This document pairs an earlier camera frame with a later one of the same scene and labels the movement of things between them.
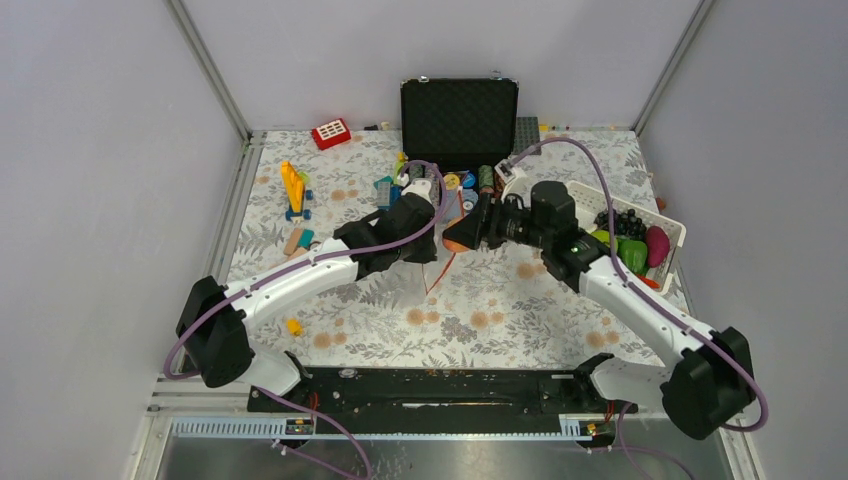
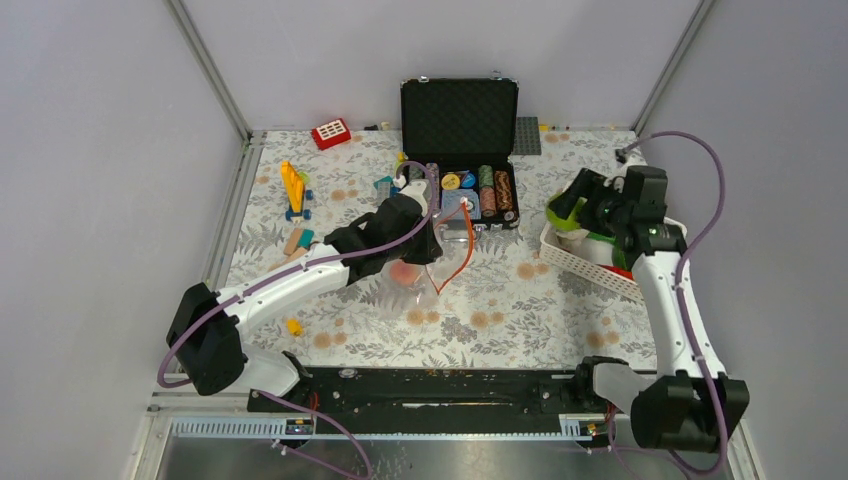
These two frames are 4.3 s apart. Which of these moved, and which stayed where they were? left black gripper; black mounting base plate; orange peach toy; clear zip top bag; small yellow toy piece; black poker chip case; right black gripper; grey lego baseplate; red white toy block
Moved: right black gripper; clear zip top bag; orange peach toy
Stayed: grey lego baseplate; small yellow toy piece; left black gripper; red white toy block; black poker chip case; black mounting base plate
